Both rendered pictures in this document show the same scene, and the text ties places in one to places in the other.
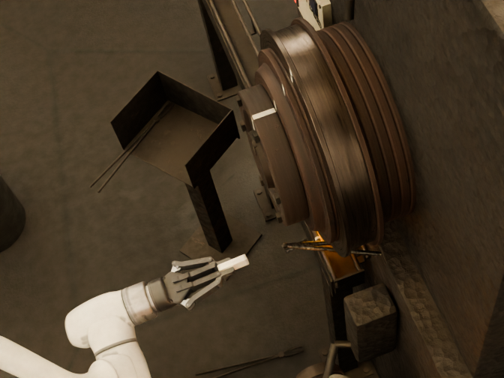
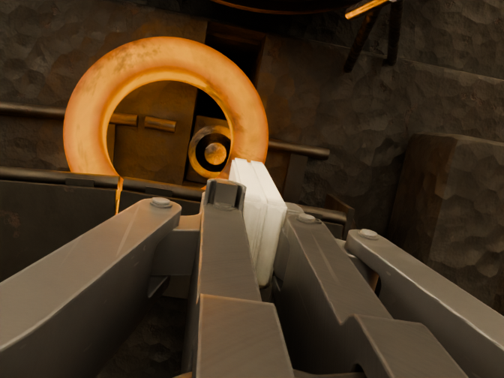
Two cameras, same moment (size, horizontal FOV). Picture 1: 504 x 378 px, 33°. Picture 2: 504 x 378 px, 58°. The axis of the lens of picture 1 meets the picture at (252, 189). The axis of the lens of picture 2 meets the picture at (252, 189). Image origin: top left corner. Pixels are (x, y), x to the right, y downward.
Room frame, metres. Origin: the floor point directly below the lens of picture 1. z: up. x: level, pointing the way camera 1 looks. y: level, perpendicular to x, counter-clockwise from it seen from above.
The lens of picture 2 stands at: (0.90, 0.26, 0.78)
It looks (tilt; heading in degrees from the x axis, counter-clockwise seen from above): 8 degrees down; 269
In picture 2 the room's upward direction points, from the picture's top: 10 degrees clockwise
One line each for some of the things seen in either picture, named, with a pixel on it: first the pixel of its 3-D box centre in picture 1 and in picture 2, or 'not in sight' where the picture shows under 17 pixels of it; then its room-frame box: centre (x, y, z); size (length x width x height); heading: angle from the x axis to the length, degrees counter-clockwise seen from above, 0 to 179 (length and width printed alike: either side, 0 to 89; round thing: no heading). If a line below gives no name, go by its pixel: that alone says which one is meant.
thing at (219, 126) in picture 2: not in sight; (213, 143); (0.96, -0.39, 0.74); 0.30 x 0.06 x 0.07; 97
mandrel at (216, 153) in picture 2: not in sight; (214, 148); (0.95, -0.31, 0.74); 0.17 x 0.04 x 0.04; 97
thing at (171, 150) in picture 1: (196, 184); not in sight; (1.38, 0.16, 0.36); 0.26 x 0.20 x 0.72; 42
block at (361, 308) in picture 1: (372, 324); (436, 254); (0.70, -0.19, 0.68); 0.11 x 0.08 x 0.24; 97
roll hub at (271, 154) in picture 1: (270, 156); not in sight; (0.92, -0.05, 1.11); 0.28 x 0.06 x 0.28; 7
